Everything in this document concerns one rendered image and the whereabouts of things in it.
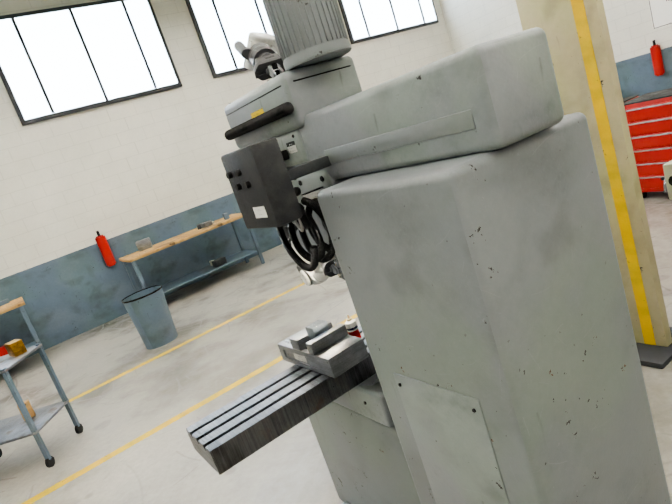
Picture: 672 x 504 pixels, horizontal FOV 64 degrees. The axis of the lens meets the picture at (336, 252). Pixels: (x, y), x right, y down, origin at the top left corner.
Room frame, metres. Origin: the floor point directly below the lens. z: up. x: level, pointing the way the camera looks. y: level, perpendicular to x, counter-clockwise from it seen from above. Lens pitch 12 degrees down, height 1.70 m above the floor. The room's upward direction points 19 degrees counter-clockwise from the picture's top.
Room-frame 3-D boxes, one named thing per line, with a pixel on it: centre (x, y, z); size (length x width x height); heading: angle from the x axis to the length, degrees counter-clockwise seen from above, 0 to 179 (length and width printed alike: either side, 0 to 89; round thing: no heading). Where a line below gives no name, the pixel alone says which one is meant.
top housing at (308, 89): (1.84, -0.01, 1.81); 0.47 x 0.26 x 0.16; 30
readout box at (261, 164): (1.42, 0.14, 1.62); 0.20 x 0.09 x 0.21; 30
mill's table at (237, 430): (1.82, 0.04, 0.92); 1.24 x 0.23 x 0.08; 120
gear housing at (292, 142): (1.81, -0.02, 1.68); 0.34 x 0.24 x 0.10; 30
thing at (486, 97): (1.42, -0.26, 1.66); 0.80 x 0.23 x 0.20; 30
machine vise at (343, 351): (1.79, 0.16, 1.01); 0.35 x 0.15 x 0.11; 32
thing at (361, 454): (1.87, 0.01, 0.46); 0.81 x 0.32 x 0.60; 30
